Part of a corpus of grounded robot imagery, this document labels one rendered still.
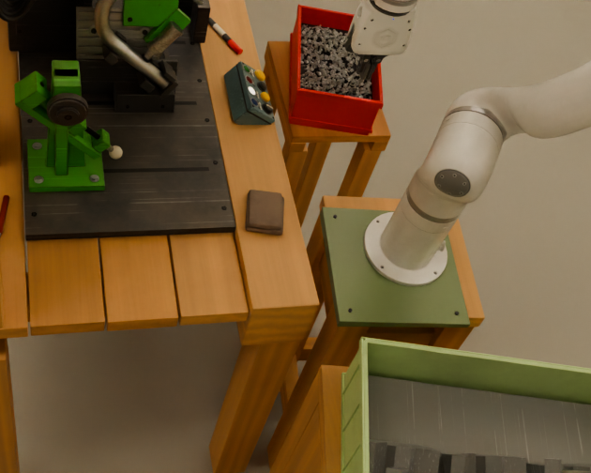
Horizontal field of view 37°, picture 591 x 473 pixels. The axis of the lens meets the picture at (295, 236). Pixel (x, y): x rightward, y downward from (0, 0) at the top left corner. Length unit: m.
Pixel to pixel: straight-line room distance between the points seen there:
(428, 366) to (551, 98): 0.58
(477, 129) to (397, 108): 1.92
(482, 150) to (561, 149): 2.11
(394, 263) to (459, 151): 0.40
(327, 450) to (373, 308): 0.31
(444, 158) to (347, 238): 0.41
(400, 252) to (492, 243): 1.40
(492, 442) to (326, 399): 0.33
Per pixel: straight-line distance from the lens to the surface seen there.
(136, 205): 1.87
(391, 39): 1.60
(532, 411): 1.90
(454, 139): 1.63
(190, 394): 2.66
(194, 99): 2.09
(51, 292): 1.77
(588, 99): 1.55
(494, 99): 1.68
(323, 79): 2.24
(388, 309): 1.87
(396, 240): 1.88
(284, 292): 1.79
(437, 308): 1.92
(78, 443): 2.58
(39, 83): 1.74
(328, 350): 1.99
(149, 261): 1.82
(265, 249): 1.84
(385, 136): 2.28
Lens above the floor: 2.38
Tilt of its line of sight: 52 degrees down
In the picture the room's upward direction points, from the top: 19 degrees clockwise
